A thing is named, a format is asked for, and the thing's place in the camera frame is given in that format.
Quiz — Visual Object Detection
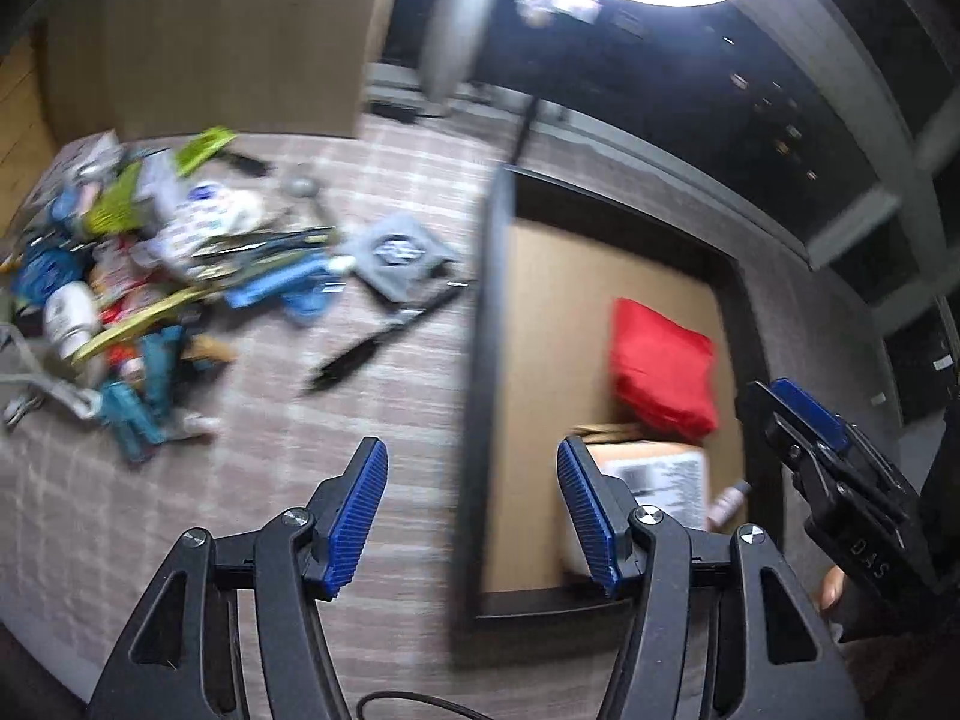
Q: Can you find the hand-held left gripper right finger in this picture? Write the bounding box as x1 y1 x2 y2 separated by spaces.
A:
556 436 863 720

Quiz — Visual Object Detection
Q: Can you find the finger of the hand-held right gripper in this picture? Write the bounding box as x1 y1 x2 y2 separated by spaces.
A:
738 381 835 502
771 378 854 457

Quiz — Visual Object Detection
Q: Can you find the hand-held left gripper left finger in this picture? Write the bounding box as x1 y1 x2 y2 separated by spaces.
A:
88 436 389 720

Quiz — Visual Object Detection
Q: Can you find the black tray container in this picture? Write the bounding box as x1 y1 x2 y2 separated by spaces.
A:
448 163 790 672

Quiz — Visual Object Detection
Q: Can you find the grey sachet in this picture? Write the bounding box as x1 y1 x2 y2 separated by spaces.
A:
352 211 460 299

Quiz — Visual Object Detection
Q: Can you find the yellow ribbon strip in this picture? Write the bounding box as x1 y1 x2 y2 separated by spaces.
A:
71 289 205 361

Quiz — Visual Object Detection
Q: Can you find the white cable bundle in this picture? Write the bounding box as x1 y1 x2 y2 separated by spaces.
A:
0 324 103 422

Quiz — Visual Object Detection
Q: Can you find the metal spoon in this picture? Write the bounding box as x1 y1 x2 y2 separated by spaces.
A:
279 171 332 220

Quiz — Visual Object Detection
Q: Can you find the dotted white tissue pack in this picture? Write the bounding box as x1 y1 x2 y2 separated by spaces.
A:
154 180 263 256

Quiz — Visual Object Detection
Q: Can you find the white plug-in repellent device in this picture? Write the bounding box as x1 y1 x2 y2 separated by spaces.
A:
41 281 100 358

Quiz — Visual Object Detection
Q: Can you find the person's right hand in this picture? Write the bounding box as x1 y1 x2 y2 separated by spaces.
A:
817 566 853 613

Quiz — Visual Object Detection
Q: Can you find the small pale bottle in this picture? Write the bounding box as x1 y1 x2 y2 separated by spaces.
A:
709 481 751 530

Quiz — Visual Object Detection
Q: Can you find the orange box with label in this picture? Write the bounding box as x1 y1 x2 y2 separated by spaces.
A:
562 439 710 578

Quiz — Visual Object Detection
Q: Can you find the red fabric pouch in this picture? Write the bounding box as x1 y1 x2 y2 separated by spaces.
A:
609 298 719 442

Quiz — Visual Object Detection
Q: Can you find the black pen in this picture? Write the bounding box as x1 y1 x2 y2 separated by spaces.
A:
303 281 470 395

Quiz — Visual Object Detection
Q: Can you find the blue plastic case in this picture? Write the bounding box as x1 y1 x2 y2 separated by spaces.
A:
225 255 353 317

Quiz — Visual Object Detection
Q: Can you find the blue tissue pack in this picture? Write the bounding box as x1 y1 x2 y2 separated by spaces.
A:
15 246 85 302

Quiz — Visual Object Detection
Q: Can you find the green strip packet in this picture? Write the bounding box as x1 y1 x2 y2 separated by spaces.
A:
174 127 238 173

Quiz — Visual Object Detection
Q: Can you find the large cardboard box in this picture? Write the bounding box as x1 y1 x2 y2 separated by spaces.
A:
45 0 406 140

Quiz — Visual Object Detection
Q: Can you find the grey pole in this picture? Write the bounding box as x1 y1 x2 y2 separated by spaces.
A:
418 0 505 103

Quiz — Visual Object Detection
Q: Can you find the wooden board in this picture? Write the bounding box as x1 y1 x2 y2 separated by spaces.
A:
0 37 58 241

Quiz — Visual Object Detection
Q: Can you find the grey window frame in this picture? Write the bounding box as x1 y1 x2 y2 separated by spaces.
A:
364 0 960 293

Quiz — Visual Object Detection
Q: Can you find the black cable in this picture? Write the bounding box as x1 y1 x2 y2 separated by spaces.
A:
356 691 482 720

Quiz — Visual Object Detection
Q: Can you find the black ring light stand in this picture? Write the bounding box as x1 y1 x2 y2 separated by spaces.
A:
510 96 545 167

